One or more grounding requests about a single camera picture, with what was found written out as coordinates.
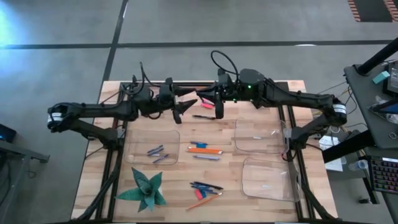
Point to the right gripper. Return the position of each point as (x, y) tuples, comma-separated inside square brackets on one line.
[(228, 93)]

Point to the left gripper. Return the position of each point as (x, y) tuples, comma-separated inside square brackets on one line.
[(166, 99)]

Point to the lilac grey pen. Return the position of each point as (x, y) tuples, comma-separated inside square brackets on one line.
[(206, 157)]

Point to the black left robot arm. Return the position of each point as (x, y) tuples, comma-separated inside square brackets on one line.
[(99, 109)]

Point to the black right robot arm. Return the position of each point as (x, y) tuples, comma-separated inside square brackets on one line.
[(298, 98)]

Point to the clear plastic bin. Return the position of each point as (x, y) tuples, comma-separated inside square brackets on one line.
[(248, 130), (164, 113), (264, 174), (140, 146)]

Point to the blue pen white print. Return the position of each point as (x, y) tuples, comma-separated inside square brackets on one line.
[(208, 190)]

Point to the green artificial succulent plant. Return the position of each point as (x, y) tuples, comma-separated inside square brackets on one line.
[(146, 189)]

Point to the white paper sheet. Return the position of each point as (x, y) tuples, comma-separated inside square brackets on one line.
[(326, 144)]

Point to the black desk beam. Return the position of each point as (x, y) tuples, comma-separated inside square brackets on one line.
[(348, 146)]

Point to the grey side desk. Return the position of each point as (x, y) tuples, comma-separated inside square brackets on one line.
[(367, 93)]

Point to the clear plastic bottle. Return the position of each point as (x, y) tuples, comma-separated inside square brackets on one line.
[(357, 165)]

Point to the black metal cart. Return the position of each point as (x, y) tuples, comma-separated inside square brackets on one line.
[(25, 152)]

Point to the teal box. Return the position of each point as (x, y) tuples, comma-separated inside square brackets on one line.
[(381, 77)]

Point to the black pole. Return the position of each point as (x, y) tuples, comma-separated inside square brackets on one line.
[(379, 56)]

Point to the black box blue light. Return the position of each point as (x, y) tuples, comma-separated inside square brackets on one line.
[(6, 133)]

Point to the dark mat orange stripes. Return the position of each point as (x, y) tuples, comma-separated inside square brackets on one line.
[(373, 11)]

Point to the black tablet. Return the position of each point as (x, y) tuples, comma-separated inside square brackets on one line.
[(393, 77)]

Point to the backlit keyboard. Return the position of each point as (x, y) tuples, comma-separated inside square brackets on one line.
[(385, 175)]

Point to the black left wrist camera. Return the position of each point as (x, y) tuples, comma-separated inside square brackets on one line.
[(168, 81)]

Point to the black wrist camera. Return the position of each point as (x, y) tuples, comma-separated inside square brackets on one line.
[(168, 81), (223, 76)]

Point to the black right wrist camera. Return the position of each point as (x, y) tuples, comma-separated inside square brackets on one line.
[(223, 76)]

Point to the black metal table frame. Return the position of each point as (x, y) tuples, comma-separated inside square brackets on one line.
[(126, 85)]

